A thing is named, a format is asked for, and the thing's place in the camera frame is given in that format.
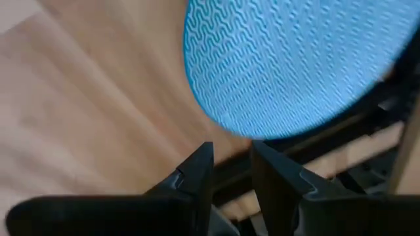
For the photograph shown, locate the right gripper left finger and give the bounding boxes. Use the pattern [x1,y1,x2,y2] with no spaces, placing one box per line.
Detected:
[5,141,215,236]

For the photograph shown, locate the blue textured plate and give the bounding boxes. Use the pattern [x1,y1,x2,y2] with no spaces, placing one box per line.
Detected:
[182,0,420,140]

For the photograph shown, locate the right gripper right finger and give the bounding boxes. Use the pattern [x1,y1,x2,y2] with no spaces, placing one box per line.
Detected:
[251,140,420,236]

